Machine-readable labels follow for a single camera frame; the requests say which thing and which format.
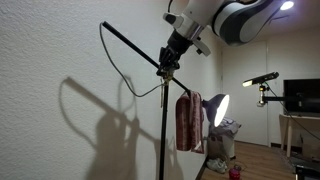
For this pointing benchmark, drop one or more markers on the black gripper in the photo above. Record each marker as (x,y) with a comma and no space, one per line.
(173,50)

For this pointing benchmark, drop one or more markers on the black boom lamp stand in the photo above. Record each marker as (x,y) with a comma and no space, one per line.
(164,133)

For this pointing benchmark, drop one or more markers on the black lamp head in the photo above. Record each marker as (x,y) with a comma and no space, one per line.
(216,110)

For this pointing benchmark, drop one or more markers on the red patterned towel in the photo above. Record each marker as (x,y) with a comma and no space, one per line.
(186,123)

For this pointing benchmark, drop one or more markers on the pile of grey clothes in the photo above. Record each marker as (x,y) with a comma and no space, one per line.
(230,125)

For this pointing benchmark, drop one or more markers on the plain white door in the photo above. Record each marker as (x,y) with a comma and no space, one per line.
(246,100)

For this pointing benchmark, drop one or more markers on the grey laundry basket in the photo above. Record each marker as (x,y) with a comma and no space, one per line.
(218,146)

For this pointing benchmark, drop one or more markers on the white sneaker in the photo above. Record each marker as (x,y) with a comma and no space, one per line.
(212,164)
(221,168)

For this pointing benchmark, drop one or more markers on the red bottle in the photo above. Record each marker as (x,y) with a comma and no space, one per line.
(235,174)

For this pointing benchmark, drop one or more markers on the ceiling light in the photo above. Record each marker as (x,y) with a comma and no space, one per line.
(287,5)

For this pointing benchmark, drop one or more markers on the light wooden table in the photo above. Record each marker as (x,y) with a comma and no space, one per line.
(300,117)

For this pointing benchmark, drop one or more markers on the black flat screen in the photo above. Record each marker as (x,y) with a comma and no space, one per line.
(306,93)

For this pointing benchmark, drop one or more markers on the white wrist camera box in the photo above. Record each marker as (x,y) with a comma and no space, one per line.
(202,47)

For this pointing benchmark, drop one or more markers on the black stereo camera bar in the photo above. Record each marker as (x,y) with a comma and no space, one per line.
(261,79)

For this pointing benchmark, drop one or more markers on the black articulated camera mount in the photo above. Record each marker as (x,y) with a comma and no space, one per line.
(283,98)

